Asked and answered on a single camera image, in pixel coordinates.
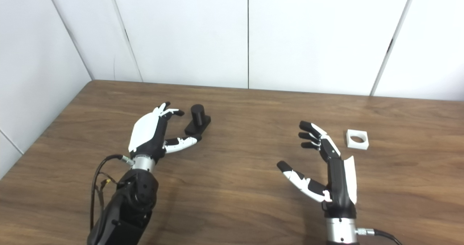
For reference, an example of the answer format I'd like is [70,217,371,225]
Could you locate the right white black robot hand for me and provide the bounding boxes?
[277,121,358,219]

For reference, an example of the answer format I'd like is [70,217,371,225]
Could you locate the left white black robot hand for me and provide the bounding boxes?
[128,102,202,162]

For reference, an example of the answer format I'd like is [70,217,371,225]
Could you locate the white square piece with hole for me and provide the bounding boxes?
[345,129,369,150]

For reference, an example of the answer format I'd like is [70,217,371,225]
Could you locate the black peg with square base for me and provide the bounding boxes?
[185,104,211,137]

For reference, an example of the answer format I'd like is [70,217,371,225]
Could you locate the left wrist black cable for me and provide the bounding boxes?
[90,154,134,231]

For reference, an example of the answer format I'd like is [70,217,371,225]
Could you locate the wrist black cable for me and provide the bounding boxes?
[355,228,403,245]
[90,154,134,231]

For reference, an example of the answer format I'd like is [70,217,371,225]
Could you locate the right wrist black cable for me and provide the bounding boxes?
[355,228,403,245]

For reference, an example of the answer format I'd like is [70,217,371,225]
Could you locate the left thin wire bundle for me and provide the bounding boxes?
[95,172,118,205]

